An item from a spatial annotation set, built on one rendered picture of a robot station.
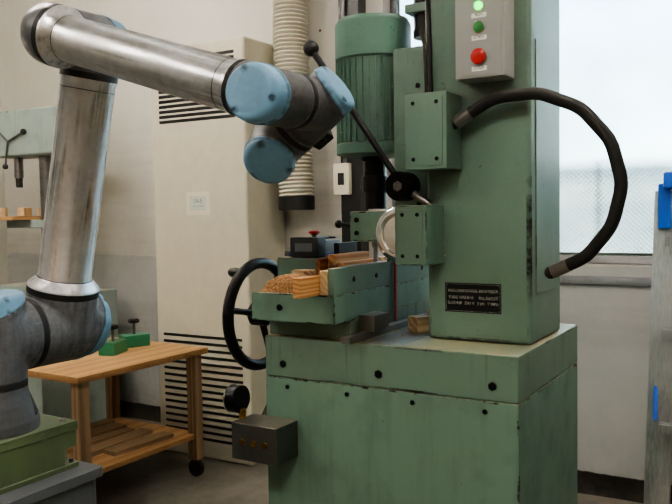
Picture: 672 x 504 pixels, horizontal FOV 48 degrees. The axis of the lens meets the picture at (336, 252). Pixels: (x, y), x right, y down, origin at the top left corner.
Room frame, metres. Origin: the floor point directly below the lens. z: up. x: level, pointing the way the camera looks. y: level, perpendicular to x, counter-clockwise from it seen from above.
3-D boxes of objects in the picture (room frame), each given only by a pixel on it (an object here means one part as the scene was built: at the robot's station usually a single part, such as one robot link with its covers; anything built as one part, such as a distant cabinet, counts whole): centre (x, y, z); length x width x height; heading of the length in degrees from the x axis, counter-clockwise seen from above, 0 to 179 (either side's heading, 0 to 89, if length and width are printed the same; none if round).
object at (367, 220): (1.77, -0.11, 1.03); 0.14 x 0.07 x 0.09; 59
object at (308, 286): (1.73, -0.06, 0.92); 0.54 x 0.02 x 0.04; 149
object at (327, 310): (1.87, -0.02, 0.87); 0.61 x 0.30 x 0.06; 149
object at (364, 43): (1.78, -0.09, 1.35); 0.18 x 0.18 x 0.31
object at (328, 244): (1.91, 0.06, 0.99); 0.13 x 0.11 x 0.06; 149
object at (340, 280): (1.79, -0.14, 0.93); 0.60 x 0.02 x 0.06; 149
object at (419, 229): (1.55, -0.17, 1.02); 0.09 x 0.07 x 0.12; 149
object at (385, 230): (1.61, -0.14, 1.02); 0.12 x 0.03 x 0.12; 59
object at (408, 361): (1.72, -0.20, 0.76); 0.57 x 0.45 x 0.09; 59
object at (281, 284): (1.65, 0.09, 0.92); 0.14 x 0.09 x 0.04; 59
